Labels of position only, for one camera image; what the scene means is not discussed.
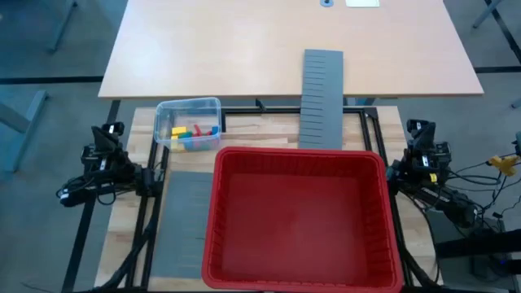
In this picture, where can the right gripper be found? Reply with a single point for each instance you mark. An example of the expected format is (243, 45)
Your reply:
(416, 146)

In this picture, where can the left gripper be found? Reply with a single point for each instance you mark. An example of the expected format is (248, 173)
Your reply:
(116, 146)

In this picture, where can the grey slotted divider panel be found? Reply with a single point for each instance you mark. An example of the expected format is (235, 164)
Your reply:
(183, 228)
(321, 97)

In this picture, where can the red plastic bin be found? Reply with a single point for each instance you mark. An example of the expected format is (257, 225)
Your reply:
(297, 228)

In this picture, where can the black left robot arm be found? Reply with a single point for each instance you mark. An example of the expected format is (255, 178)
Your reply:
(122, 173)

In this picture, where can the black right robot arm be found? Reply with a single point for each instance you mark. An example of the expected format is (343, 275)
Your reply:
(456, 205)

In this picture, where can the yellow wooden block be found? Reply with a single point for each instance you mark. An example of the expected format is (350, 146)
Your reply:
(175, 144)
(179, 130)

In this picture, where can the green wooden block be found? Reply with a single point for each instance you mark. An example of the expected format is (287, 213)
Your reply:
(186, 134)

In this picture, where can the clear plastic container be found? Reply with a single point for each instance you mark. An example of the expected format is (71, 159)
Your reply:
(187, 106)

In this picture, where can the red wooden block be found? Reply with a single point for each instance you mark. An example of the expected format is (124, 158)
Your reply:
(208, 132)
(197, 130)

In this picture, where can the grey metal table leg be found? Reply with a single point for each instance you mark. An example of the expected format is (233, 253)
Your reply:
(488, 12)
(63, 24)
(24, 126)

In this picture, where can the black electronics box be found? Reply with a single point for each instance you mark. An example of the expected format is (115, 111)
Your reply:
(492, 252)

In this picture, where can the large beige wooden desk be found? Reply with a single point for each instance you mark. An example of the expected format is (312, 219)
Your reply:
(203, 49)

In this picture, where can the white paper sheet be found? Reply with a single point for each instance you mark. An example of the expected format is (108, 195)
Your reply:
(362, 3)

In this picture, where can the grey desk grommet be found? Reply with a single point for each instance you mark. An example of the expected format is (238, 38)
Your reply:
(326, 2)

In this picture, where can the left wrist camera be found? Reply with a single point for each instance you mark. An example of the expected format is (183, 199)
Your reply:
(116, 128)

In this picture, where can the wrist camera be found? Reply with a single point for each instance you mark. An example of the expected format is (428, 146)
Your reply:
(416, 124)
(116, 128)

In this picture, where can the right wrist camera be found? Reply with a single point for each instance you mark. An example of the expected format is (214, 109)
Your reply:
(416, 124)

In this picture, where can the small black frame bracket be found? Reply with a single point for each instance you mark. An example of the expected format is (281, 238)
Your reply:
(260, 104)

